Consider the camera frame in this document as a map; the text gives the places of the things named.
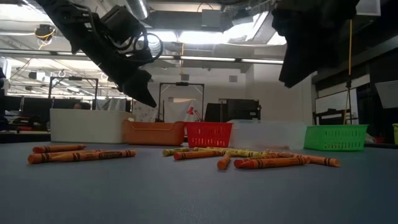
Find white paper panel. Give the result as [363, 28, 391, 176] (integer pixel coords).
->
[374, 80, 398, 110]

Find black tripod pole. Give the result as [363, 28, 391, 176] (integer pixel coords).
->
[345, 76, 354, 126]

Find green plastic basket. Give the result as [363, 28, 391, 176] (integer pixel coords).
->
[303, 124, 369, 152]

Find patterned white board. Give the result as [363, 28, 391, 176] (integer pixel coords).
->
[132, 101, 159, 123]

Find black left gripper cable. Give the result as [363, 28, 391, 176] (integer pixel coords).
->
[124, 30, 165, 63]

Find white plastic bin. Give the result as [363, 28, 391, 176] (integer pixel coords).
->
[49, 108, 136, 144]

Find yellow crayon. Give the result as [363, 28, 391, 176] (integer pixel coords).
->
[192, 146, 237, 154]
[217, 149, 269, 158]
[162, 147, 190, 157]

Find long LED light bar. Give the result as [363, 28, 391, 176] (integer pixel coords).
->
[0, 49, 285, 65]

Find black frame stand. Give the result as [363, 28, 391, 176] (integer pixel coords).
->
[48, 76, 99, 110]
[158, 82, 205, 123]

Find whiteboard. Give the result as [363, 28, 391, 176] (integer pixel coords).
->
[315, 88, 359, 126]

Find red desk lamp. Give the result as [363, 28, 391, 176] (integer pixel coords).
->
[186, 106, 203, 123]

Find orange plastic bin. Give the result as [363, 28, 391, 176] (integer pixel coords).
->
[123, 119, 187, 147]

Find red-orange crayon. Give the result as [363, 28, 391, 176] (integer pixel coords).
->
[238, 156, 309, 170]

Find clear plastic bin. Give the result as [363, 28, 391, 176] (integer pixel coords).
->
[228, 119, 308, 151]

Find smooth silver ventilation duct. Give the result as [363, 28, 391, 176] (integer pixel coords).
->
[126, 0, 150, 21]

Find grey ceiling unit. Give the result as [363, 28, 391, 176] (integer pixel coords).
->
[201, 8, 223, 29]

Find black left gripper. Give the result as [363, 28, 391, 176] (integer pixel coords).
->
[73, 18, 158, 109]

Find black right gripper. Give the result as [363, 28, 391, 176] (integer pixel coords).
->
[272, 0, 340, 88]

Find red plastic basket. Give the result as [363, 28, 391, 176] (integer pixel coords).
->
[185, 121, 234, 149]

